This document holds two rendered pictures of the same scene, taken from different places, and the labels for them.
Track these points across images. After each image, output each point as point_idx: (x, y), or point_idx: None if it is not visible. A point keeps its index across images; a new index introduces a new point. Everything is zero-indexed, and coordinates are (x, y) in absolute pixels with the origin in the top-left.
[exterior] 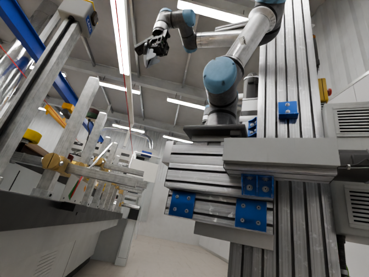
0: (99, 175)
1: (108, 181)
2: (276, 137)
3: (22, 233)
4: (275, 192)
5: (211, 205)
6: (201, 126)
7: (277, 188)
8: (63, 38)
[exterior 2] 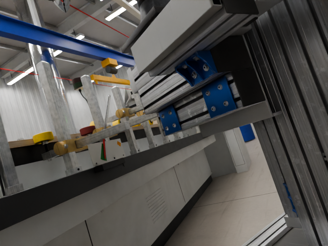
0: (98, 136)
1: (106, 136)
2: None
3: (81, 199)
4: (260, 44)
5: (188, 109)
6: (130, 38)
7: (260, 36)
8: None
